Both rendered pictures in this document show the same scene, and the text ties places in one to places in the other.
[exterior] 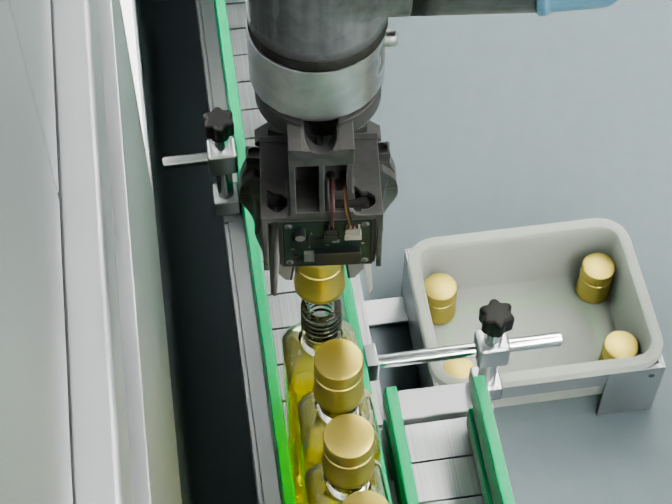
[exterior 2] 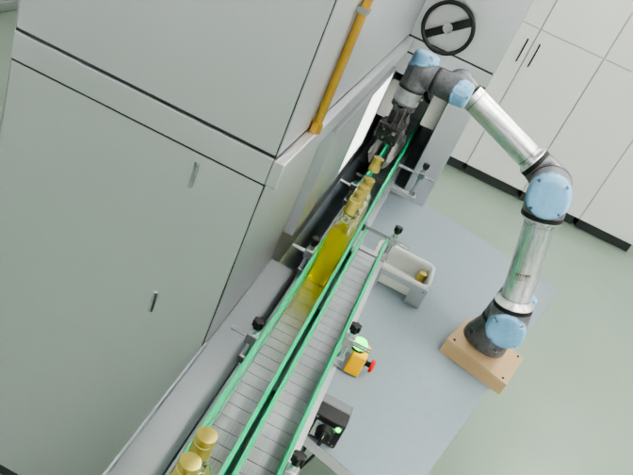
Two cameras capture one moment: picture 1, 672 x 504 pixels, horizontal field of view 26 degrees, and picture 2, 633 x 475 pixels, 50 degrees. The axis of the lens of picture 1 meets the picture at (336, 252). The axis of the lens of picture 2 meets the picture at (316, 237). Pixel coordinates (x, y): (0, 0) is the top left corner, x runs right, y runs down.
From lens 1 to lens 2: 136 cm
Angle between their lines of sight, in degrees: 27
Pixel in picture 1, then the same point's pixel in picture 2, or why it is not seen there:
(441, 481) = (363, 261)
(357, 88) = (411, 101)
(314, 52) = (409, 86)
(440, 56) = (410, 234)
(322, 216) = (390, 125)
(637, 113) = (452, 270)
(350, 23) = (417, 83)
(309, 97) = (402, 96)
